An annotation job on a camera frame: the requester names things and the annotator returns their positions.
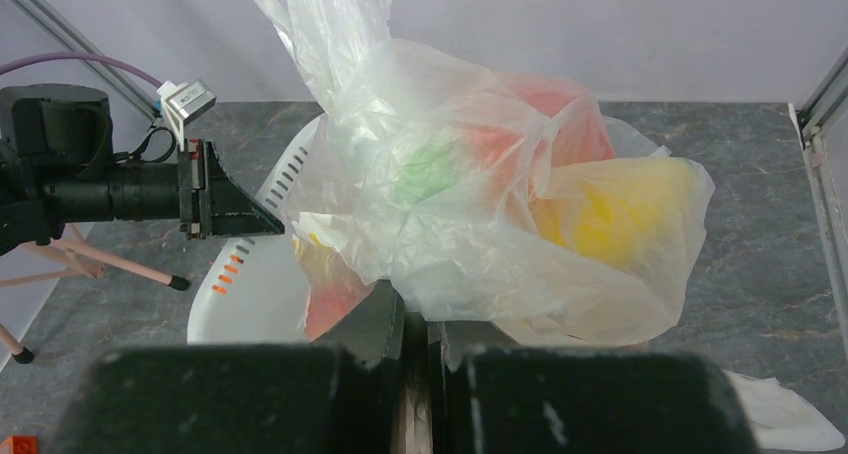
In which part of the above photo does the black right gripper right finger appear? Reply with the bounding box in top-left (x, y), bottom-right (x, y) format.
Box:
top-left (427, 322), bottom-right (758, 453)

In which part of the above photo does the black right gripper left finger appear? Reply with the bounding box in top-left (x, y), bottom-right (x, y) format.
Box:
top-left (56, 281), bottom-right (405, 453)

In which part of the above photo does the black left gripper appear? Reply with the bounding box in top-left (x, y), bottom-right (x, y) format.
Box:
top-left (177, 139), bottom-right (285, 239)

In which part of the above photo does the translucent plastic bag with fruits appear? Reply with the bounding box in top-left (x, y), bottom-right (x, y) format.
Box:
top-left (242, 0), bottom-right (846, 452)

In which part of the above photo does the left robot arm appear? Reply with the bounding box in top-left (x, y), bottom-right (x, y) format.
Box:
top-left (1, 84), bottom-right (284, 253)

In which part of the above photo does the white plastic basin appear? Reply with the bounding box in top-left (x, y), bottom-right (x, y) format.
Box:
top-left (186, 116), bottom-right (326, 345)

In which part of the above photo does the pink music stand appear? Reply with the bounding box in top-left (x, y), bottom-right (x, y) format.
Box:
top-left (0, 224), bottom-right (191, 365)

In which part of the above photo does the orange curved block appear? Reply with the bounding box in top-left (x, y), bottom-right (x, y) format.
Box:
top-left (0, 435), bottom-right (38, 454)

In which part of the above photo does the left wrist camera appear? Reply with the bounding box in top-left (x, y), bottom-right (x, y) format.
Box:
top-left (157, 80), bottom-right (217, 151)

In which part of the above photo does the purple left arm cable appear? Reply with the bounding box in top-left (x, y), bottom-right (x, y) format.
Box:
top-left (0, 51), bottom-right (164, 89)

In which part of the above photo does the aluminium frame post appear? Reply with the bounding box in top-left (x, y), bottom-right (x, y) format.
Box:
top-left (791, 52), bottom-right (847, 344)

